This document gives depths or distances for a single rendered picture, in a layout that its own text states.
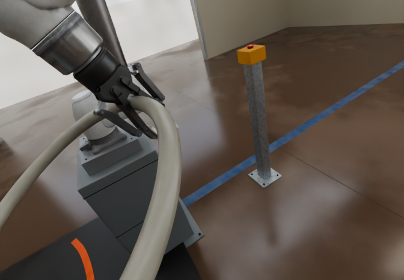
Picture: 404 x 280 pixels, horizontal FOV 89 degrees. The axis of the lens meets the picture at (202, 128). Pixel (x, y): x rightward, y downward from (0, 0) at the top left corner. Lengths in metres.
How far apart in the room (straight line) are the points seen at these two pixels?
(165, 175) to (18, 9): 0.27
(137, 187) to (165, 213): 0.97
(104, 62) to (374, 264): 1.57
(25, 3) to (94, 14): 0.60
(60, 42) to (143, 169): 0.86
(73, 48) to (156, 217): 0.27
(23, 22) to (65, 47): 0.05
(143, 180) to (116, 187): 0.14
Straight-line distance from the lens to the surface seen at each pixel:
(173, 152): 0.26
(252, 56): 1.28
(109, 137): 1.16
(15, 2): 0.37
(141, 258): 0.23
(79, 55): 0.37
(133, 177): 1.15
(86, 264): 1.95
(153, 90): 0.46
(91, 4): 0.95
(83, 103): 1.09
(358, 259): 1.60
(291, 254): 1.54
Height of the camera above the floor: 1.39
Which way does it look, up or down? 31 degrees down
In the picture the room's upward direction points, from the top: 16 degrees counter-clockwise
